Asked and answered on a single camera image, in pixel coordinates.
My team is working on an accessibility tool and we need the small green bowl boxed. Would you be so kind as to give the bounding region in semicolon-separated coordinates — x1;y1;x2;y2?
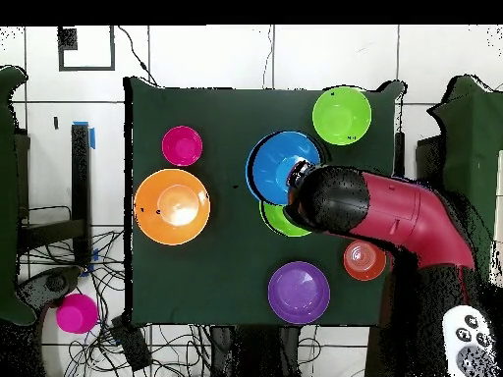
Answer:
258;199;313;239

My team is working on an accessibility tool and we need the blue bowl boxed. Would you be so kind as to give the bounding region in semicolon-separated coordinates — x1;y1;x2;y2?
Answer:
245;130;323;207

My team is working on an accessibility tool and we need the red-orange bowl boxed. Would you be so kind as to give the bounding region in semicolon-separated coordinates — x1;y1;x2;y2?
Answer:
343;239;388;282

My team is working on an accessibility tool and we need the large green bowl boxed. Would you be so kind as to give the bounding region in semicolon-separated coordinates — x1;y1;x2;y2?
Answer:
311;85;373;147

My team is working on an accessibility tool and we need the dark green table cloth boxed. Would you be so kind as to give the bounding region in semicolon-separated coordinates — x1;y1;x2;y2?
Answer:
123;76;406;329

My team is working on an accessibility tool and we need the large orange bowl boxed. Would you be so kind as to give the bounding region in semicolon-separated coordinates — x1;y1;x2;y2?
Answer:
134;168;212;246

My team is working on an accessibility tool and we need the pink bowl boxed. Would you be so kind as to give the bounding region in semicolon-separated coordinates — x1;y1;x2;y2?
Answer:
161;125;204;167

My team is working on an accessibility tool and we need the purple bowl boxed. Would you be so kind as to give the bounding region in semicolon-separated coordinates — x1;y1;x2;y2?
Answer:
267;260;332;326

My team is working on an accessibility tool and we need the black power adapter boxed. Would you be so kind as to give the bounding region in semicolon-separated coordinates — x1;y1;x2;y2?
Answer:
109;315;153;372

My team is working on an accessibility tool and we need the pink cup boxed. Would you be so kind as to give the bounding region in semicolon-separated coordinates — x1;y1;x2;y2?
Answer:
55;293;99;335

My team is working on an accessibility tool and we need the black grey base foot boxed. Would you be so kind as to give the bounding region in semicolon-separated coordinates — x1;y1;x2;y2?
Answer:
17;265;84;313

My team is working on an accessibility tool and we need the green cloth covered table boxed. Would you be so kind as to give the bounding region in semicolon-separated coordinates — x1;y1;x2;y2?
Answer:
0;65;37;327
426;74;503;276

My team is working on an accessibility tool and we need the black pedestal column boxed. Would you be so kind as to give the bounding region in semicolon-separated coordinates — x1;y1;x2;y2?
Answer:
209;325;304;377

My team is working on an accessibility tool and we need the black metal stool frame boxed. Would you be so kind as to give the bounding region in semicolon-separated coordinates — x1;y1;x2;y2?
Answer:
17;123;93;268

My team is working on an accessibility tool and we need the tangle of black cables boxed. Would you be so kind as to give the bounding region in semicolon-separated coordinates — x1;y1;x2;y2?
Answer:
17;203;323;377

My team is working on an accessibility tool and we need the black cable with connector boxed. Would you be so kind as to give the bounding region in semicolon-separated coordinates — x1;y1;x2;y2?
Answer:
117;25;159;88

